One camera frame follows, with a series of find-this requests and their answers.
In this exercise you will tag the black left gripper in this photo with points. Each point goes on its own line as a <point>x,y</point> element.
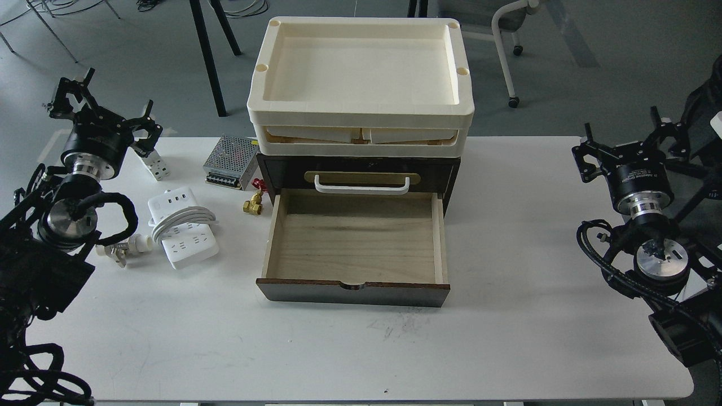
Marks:
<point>96,144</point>

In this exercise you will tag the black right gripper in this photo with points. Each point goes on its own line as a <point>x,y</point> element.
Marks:
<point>635,172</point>

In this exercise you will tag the white power strip with cable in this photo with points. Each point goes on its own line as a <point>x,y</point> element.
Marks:
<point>182,227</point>

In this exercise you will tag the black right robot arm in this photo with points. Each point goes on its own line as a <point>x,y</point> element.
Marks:
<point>649,257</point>

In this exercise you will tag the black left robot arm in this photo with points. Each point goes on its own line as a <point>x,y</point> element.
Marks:
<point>56,221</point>

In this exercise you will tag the white dice block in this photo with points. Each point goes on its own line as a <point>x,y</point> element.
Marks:
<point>156,166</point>

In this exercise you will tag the metal mesh power supply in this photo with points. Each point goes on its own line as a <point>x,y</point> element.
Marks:
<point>232,163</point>

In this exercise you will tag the cream plastic tray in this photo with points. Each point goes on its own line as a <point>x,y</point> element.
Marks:
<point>361,87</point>

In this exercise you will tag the open wooden drawer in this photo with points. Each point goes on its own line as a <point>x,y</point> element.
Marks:
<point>373,250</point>

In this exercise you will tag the brass valve red handle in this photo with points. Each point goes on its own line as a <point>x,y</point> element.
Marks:
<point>254,205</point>

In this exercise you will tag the white drawer handle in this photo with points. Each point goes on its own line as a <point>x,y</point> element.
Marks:
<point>363,190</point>

